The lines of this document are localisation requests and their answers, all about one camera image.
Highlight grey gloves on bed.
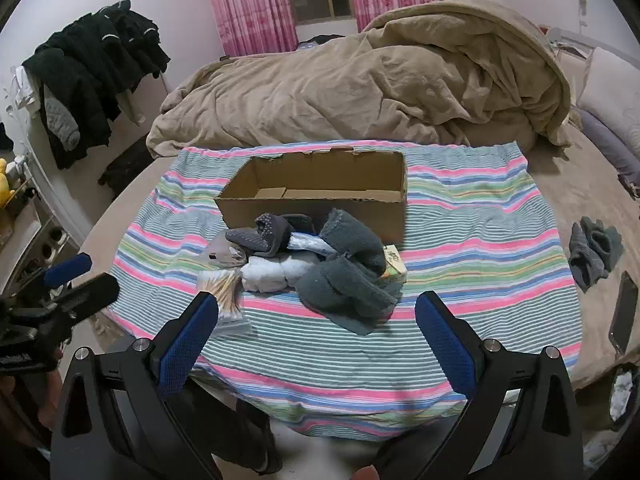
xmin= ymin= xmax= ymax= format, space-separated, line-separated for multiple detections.
xmin=568 ymin=216 xmax=623 ymax=293

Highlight cotton swab bag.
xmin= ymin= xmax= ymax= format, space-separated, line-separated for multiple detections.
xmin=196 ymin=270 xmax=253 ymax=338

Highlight person's left forearm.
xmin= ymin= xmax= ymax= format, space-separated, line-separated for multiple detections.
xmin=0 ymin=360 xmax=63 ymax=441

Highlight clear plastic bag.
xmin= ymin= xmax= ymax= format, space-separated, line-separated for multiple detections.
xmin=202 ymin=239 xmax=248 ymax=268

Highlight striped cloth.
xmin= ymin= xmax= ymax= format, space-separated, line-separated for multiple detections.
xmin=107 ymin=141 xmax=583 ymax=441

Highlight white storage rack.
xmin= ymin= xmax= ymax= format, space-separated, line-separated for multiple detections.
xmin=0 ymin=105 xmax=96 ymax=291

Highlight beige blanket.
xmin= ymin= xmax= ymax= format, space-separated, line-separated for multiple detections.
xmin=146 ymin=0 xmax=573 ymax=158

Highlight bed with beige sheet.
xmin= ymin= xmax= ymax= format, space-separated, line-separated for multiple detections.
xmin=80 ymin=52 xmax=640 ymax=396

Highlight white sock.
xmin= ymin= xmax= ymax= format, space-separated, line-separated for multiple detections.
xmin=241 ymin=252 xmax=323 ymax=293

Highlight grey quilted garment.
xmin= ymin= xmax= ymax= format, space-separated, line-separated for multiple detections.
xmin=44 ymin=95 xmax=81 ymax=151

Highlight grey dotted slipper sock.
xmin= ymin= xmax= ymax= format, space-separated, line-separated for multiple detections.
xmin=225 ymin=213 xmax=313 ymax=261

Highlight grey pillow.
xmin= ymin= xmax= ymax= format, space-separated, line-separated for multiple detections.
xmin=580 ymin=109 xmax=640 ymax=183

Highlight white bed headboard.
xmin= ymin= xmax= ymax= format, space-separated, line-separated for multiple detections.
xmin=547 ymin=27 xmax=596 ymax=58

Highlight person's trouser leg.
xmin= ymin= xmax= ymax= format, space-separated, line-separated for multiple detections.
xmin=215 ymin=395 xmax=281 ymax=476

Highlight pile of black clothes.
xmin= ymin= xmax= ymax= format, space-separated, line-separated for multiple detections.
xmin=22 ymin=1 xmax=171 ymax=171

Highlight cardboard box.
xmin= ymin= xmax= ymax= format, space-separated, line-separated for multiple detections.
xmin=214 ymin=147 xmax=408 ymax=246

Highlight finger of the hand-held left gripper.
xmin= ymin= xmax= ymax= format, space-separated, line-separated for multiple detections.
xmin=50 ymin=274 xmax=121 ymax=332
xmin=20 ymin=253 xmax=93 ymax=302

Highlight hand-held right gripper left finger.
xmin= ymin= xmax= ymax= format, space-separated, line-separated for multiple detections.
xmin=50 ymin=290 xmax=223 ymax=480

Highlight white patterned pillow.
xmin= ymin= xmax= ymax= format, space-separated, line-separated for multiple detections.
xmin=577 ymin=47 xmax=640 ymax=148

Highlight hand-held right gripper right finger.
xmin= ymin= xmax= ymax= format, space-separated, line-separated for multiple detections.
xmin=370 ymin=290 xmax=586 ymax=480

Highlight black smartphone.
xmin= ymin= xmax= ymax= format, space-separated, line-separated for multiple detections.
xmin=606 ymin=271 xmax=639 ymax=358

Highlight dark suitcase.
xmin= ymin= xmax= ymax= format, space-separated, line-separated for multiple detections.
xmin=97 ymin=142 xmax=156 ymax=201

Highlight yellow plush toy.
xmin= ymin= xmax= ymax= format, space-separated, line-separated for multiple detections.
xmin=0 ymin=158 xmax=16 ymax=206

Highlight black trash bin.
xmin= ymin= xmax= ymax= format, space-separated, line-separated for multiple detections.
xmin=607 ymin=362 xmax=640 ymax=431

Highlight dark cloth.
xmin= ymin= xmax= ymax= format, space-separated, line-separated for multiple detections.
xmin=300 ymin=34 xmax=346 ymax=51

